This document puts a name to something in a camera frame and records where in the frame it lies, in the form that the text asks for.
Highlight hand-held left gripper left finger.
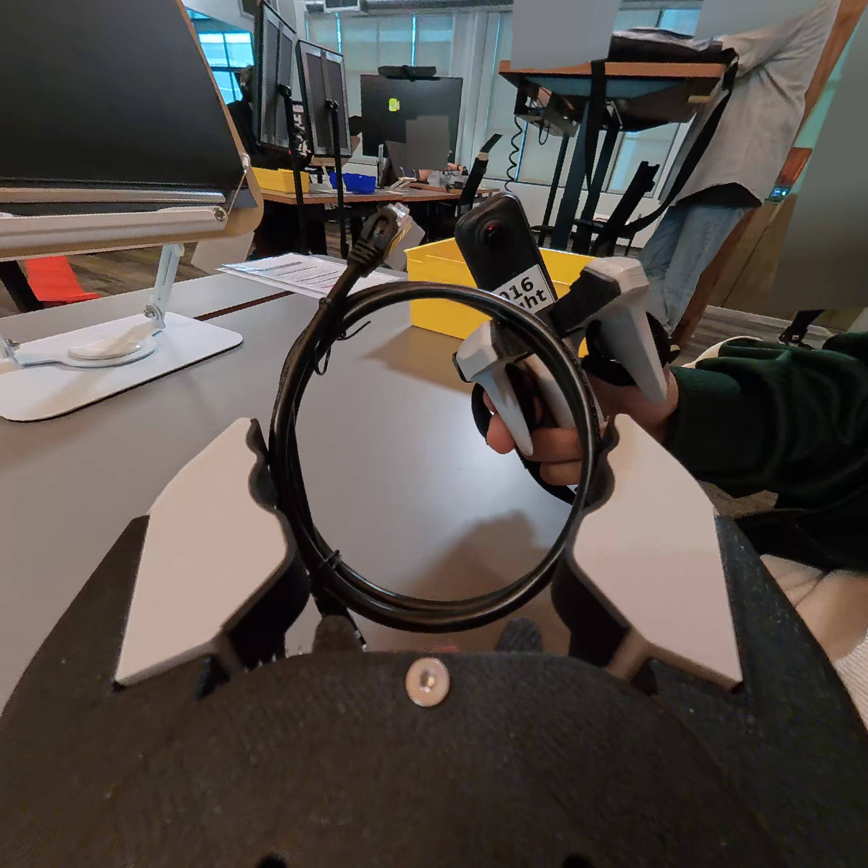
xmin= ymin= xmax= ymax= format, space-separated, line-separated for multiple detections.
xmin=113 ymin=417 xmax=313 ymax=687

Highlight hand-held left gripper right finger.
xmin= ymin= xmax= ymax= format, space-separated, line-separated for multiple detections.
xmin=551 ymin=414 xmax=744 ymax=689

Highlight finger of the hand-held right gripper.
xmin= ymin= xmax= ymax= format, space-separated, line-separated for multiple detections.
xmin=580 ymin=258 xmax=670 ymax=406
xmin=453 ymin=320 xmax=538 ymax=458

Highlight yellow plastic bin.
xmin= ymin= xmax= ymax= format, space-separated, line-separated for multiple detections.
xmin=405 ymin=237 xmax=598 ymax=340

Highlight black ethernet cable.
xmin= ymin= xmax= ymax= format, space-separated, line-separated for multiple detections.
xmin=269 ymin=203 xmax=616 ymax=619

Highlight person's right forearm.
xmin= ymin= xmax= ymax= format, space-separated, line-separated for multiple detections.
xmin=668 ymin=332 xmax=868 ymax=516

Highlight black monitor on arm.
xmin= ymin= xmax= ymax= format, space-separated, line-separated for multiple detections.
xmin=296 ymin=39 xmax=354 ymax=161
xmin=254 ymin=0 xmax=299 ymax=153

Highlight orange plastic object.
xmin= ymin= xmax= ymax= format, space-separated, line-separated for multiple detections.
xmin=24 ymin=256 xmax=101 ymax=305

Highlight person's right hand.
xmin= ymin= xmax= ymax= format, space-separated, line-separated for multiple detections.
xmin=485 ymin=366 xmax=680 ymax=487

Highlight black office chair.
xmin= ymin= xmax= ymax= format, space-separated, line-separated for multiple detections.
xmin=461 ymin=132 xmax=504 ymax=204

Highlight dark green jacket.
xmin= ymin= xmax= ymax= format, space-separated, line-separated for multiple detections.
xmin=736 ymin=502 xmax=868 ymax=577

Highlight black monitor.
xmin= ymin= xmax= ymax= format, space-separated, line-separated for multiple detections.
xmin=359 ymin=73 xmax=464 ymax=184

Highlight black standing desk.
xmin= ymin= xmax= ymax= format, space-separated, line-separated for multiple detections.
xmin=498 ymin=27 xmax=740 ymax=255

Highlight laminated paper sheet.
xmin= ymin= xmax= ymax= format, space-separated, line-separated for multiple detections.
xmin=218 ymin=253 xmax=408 ymax=298

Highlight white monitor stand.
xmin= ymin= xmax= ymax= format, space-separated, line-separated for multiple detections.
xmin=0 ymin=244 xmax=244 ymax=423

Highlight yellow storage bin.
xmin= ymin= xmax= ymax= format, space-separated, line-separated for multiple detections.
xmin=251 ymin=166 xmax=311 ymax=194

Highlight tan backed monitor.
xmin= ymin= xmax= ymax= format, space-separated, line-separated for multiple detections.
xmin=0 ymin=0 xmax=265 ymax=262

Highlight wooden post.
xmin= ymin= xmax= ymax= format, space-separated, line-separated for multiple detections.
xmin=671 ymin=0 xmax=859 ymax=347

